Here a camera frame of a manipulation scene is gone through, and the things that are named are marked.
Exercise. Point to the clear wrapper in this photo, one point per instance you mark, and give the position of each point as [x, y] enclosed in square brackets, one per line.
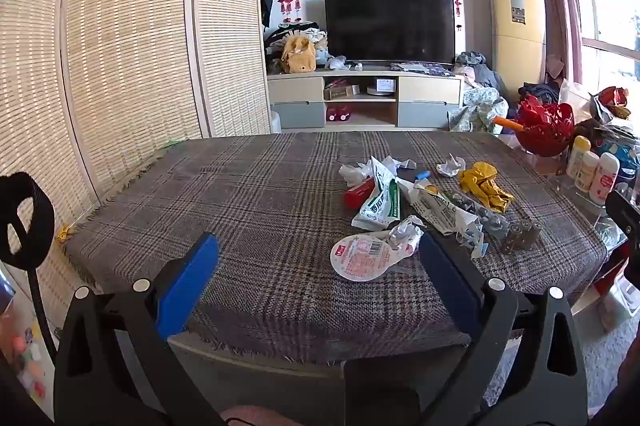
[450, 166]

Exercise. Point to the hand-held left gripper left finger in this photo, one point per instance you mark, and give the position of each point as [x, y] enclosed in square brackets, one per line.
[187, 286]

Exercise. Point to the white paper piece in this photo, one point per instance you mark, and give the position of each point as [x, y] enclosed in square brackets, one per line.
[400, 164]

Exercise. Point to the blue printed packet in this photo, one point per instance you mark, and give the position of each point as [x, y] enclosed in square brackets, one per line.
[617, 154]

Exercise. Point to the clear plastic storage box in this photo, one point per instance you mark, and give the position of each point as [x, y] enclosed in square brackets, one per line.
[617, 306]

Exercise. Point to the clear glass side table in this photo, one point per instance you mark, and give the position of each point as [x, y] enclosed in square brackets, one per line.
[550, 176]

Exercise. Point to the colourful toy pieces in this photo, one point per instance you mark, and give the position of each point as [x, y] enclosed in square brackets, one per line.
[25, 356]

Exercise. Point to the clear silver blister pack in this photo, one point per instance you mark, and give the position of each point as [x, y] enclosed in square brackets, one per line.
[495, 226]

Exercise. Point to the bamboo folding screen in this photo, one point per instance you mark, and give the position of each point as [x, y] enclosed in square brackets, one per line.
[125, 46]

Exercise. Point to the cream grey tv cabinet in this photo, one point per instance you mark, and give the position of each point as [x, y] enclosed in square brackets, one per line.
[295, 91]

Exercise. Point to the red small packet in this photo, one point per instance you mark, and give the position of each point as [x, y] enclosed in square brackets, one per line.
[357, 193]

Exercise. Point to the pile of dark white clothes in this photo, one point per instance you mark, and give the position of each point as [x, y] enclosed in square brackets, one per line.
[295, 31]

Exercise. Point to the torn white printed packet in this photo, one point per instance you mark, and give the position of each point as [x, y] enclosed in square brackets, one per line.
[435, 206]

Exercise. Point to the pile of blue grey clothes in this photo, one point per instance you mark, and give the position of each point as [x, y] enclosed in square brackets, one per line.
[480, 96]

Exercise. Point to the red plastic basket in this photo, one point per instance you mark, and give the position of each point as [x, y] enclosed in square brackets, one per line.
[545, 126]

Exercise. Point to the round white pink-label lid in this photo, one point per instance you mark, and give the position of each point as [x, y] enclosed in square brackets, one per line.
[360, 256]

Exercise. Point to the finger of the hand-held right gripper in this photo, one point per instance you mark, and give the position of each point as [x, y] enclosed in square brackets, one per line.
[622, 218]

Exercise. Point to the white green sachet packet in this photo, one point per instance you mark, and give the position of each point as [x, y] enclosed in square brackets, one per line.
[380, 206]

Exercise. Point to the cream yellow bottle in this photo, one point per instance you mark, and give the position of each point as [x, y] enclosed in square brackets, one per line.
[578, 156]

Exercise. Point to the cream standing air conditioner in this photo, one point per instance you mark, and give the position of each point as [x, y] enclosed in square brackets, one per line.
[517, 51]

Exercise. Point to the red gold foil bag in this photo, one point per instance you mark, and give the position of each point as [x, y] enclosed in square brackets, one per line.
[612, 99]

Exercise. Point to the small white bin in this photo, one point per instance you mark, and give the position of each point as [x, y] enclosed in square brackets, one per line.
[276, 121]

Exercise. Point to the white tissue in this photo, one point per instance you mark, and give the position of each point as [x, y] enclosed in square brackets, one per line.
[407, 231]

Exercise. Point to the black television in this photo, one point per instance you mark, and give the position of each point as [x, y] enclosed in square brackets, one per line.
[390, 26]

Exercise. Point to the yellow wrapper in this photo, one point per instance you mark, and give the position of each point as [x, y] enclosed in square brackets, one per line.
[482, 181]

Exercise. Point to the white yellow-label bottle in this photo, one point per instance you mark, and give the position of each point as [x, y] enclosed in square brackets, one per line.
[586, 171]

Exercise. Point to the grey plaid tablecloth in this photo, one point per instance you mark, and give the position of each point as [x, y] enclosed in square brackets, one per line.
[250, 206]

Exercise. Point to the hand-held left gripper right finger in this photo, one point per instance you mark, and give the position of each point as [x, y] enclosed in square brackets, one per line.
[450, 286]

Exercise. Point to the orange stick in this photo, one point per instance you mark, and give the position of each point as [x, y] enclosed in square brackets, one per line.
[505, 122]

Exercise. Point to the clear plastic film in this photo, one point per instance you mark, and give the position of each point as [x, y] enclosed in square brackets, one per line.
[352, 171]

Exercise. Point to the white pink-label bottle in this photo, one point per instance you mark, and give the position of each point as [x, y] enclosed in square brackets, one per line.
[604, 178]

